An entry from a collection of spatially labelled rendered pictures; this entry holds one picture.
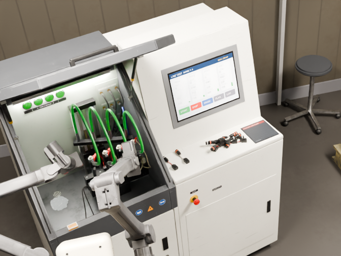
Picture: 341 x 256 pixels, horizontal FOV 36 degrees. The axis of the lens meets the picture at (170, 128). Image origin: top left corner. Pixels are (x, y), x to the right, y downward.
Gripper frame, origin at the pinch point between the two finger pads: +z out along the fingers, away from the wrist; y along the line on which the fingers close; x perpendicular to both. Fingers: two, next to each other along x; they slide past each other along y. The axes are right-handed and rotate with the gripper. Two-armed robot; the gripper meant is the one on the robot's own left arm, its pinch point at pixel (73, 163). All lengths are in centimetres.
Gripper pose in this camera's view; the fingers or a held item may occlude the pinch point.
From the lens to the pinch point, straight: 245.8
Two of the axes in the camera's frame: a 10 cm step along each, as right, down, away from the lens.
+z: 0.2, 1.2, 9.9
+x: 4.3, 8.9, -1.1
